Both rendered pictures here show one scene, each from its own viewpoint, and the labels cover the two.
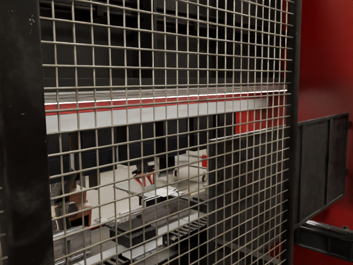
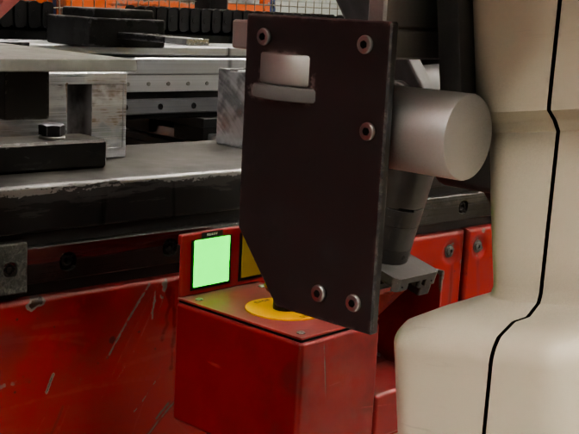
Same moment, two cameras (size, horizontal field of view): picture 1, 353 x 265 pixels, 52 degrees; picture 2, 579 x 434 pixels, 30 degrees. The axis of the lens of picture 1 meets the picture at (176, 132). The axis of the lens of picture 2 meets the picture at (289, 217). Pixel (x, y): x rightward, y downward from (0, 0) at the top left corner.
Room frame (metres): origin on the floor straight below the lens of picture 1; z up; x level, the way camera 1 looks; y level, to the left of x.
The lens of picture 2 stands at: (2.63, 0.51, 1.05)
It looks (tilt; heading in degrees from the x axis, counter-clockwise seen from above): 11 degrees down; 184
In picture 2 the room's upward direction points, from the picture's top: 3 degrees clockwise
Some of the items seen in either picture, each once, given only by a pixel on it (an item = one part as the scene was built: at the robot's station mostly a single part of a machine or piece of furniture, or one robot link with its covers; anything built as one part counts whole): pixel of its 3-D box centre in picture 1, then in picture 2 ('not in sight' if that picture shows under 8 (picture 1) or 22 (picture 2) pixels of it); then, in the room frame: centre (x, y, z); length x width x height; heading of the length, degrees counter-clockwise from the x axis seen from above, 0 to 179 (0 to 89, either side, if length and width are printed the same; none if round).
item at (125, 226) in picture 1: (119, 225); (137, 29); (1.21, 0.20, 1.01); 0.26 x 0.12 x 0.05; 47
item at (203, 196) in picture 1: (194, 198); not in sight; (1.50, -0.07, 1.01); 0.26 x 0.12 x 0.05; 47
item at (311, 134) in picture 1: (296, 176); not in sight; (1.44, -0.48, 1.12); 1.13 x 0.02 x 0.44; 137
